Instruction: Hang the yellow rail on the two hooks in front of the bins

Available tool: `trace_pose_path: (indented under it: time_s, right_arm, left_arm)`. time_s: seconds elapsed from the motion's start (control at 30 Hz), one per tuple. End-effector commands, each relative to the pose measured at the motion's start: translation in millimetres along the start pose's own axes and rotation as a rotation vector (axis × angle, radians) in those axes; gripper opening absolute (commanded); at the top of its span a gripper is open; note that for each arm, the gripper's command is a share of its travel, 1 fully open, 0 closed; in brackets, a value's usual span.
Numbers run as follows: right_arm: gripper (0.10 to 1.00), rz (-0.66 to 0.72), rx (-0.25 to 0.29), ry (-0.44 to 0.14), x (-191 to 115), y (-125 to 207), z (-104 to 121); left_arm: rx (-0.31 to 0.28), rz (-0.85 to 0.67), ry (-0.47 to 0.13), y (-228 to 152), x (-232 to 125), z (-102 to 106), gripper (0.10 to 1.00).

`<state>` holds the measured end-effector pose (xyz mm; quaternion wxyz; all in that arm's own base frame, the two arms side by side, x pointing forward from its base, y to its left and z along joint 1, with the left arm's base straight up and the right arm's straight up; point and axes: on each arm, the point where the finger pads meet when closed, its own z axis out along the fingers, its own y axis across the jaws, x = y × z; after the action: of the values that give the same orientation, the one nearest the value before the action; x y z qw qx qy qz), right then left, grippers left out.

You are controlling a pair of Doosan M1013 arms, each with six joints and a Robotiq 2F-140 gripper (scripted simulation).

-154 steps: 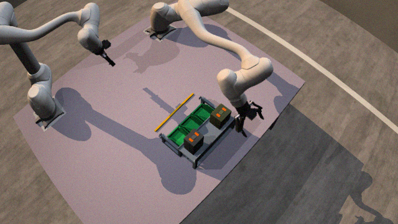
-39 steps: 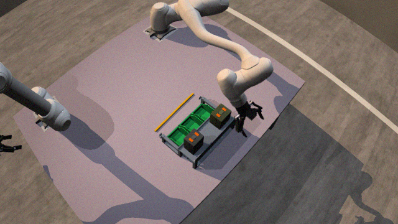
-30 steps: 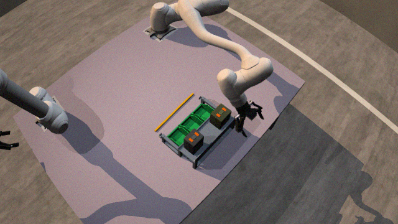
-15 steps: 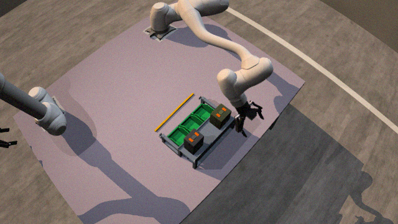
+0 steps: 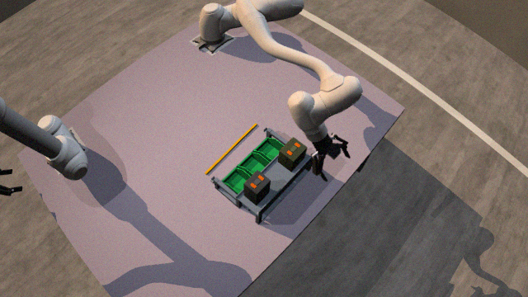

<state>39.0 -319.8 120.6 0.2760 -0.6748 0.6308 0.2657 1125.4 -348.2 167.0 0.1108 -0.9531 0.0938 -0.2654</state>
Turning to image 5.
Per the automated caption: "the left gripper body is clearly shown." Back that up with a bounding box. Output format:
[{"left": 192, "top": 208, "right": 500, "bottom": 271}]
[{"left": 312, "top": 134, "right": 332, "bottom": 155}]

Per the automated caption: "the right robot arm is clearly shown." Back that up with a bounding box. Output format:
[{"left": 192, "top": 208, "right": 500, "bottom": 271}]
[{"left": 0, "top": 97, "right": 88, "bottom": 181}]

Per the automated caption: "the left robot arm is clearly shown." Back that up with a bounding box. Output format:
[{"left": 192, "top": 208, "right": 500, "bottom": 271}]
[{"left": 194, "top": 0, "right": 363, "bottom": 143}]

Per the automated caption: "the green open bin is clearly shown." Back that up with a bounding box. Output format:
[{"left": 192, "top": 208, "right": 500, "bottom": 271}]
[
  {"left": 237, "top": 152, "right": 270, "bottom": 176},
  {"left": 253, "top": 137, "right": 285, "bottom": 162},
  {"left": 222, "top": 168, "right": 250, "bottom": 194}
]

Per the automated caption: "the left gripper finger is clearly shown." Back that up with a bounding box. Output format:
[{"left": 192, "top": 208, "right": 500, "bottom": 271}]
[
  {"left": 331, "top": 133, "right": 350, "bottom": 158},
  {"left": 311, "top": 149, "right": 328, "bottom": 182}
]

